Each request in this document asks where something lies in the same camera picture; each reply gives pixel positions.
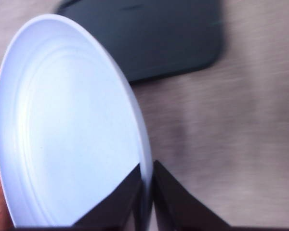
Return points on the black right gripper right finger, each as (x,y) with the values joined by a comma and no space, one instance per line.
(178,208)

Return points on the blue plastic plate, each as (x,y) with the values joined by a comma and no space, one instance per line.
(71,128)

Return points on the black rectangular tray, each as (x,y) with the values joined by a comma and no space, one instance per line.
(154,38)

